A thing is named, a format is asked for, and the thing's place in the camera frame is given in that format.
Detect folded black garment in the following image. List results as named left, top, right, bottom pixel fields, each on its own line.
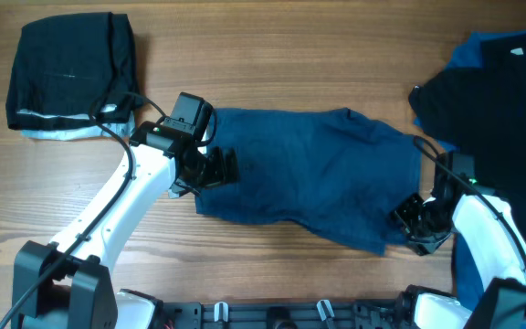
left=5, top=12, right=142, bottom=131

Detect folded white garment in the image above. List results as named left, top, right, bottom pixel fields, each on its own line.
left=17, top=109, right=136, bottom=141

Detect navy blue shorts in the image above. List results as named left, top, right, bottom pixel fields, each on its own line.
left=195, top=108, right=422, bottom=255

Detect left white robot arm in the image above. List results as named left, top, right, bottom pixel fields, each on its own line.
left=0, top=122, right=238, bottom=328

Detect black polo shirt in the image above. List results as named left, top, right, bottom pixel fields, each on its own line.
left=408, top=31, right=526, bottom=242

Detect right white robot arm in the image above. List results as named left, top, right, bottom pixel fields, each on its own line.
left=391, top=186, right=526, bottom=328

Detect blue garment under polo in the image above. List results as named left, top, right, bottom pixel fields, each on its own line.
left=412, top=29, right=526, bottom=329

